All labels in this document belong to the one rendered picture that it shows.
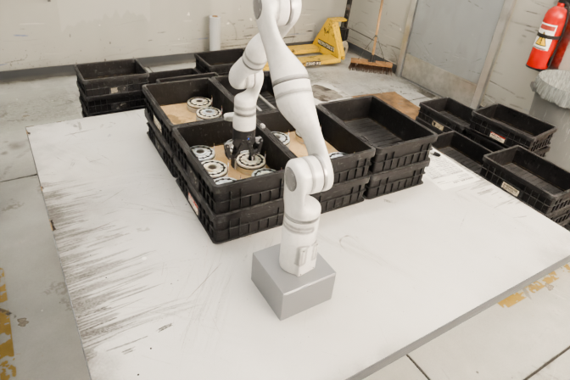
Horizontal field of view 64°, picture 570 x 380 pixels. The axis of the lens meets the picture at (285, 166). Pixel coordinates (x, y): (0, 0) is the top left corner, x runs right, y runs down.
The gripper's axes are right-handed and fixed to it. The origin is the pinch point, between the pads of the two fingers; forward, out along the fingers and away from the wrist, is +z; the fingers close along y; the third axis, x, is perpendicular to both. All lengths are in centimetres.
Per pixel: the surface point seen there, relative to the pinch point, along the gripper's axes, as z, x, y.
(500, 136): 32, 21, 175
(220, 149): 2.5, 15.0, -2.3
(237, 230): 11.5, -19.4, -10.0
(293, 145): 2.5, 8.4, 25.2
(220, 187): -7.3, -20.6, -16.4
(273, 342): 15, -58, -17
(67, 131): 16, 72, -49
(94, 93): 36, 156, -28
